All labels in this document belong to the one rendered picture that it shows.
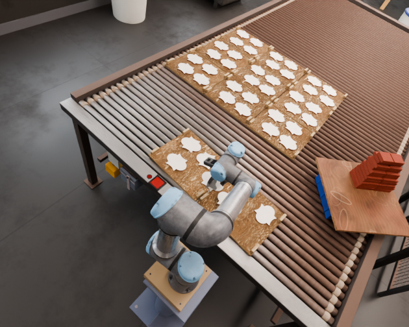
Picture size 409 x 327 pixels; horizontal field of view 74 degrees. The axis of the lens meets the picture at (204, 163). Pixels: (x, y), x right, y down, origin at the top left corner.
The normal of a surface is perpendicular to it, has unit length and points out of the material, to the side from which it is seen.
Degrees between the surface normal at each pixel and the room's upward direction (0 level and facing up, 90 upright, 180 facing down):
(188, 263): 9
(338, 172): 0
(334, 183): 0
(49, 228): 0
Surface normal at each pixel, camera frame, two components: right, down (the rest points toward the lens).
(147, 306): 0.21, -0.56
